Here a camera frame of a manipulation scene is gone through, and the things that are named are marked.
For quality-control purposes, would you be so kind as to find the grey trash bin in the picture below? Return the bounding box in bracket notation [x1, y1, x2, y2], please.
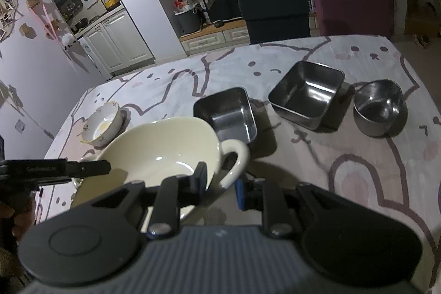
[176, 10, 202, 34]

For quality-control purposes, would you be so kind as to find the low wooden drawer cabinet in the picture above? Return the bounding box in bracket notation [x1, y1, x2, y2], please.
[179, 18, 250, 53]

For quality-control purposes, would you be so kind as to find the person's left hand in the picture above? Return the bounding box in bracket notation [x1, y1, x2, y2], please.
[0, 199, 37, 243]

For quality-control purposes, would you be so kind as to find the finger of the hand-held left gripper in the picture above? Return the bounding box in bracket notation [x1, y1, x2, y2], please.
[7, 159, 111, 183]

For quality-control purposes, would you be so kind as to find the white kitchen base cabinet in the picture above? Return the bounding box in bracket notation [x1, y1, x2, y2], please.
[83, 10, 154, 76]

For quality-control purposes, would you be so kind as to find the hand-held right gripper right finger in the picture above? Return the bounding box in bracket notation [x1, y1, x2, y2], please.
[235, 177, 340, 239]

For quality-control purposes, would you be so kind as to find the wall photo collage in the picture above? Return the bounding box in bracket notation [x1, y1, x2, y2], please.
[0, 0, 25, 43]

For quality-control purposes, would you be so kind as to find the dark blue chair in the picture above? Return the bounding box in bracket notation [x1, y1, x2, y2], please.
[232, 0, 311, 45]

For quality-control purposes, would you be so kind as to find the black printed cabinet curtain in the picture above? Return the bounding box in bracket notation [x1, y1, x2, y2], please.
[200, 0, 238, 22]

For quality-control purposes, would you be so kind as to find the bear printed tablecloth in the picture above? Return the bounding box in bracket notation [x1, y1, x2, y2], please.
[34, 36, 441, 294]

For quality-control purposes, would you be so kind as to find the square steel container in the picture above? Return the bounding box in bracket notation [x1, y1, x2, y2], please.
[268, 61, 345, 131]

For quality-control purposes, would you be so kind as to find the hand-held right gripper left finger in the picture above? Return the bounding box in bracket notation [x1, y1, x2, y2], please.
[93, 162, 208, 239]

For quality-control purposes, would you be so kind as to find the small floral bowl yellow rim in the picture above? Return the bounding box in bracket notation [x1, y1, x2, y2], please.
[82, 101, 122, 147]

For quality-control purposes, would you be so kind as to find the rectangular steel container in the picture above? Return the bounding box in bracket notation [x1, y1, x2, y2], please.
[193, 87, 258, 145]

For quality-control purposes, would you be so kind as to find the cardboard box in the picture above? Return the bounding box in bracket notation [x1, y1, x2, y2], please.
[405, 1, 441, 40]

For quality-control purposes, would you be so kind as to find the round steel bowl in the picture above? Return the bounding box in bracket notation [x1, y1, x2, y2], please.
[354, 80, 405, 138]

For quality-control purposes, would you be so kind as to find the maroon chair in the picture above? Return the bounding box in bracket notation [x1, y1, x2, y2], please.
[310, 0, 395, 38]

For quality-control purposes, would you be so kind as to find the cream bowl with handles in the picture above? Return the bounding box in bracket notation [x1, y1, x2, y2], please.
[72, 117, 250, 222]

